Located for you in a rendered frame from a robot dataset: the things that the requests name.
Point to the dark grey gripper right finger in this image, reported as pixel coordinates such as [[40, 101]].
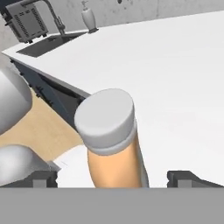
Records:
[[180, 178]]

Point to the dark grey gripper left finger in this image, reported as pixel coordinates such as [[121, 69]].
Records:
[[43, 178]]

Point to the orange condiment bottle white cap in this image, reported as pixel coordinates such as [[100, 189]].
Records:
[[113, 151]]

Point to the dark grey counter cabinets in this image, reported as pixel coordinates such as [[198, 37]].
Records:
[[55, 93]]

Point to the grey sink basin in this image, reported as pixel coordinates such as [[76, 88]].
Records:
[[43, 45]]

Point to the grey slotted toaster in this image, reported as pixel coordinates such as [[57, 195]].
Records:
[[26, 22]]

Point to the grey metal tap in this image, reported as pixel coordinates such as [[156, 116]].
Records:
[[55, 17]]

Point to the white soap dispenser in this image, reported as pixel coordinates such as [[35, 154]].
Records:
[[88, 17]]

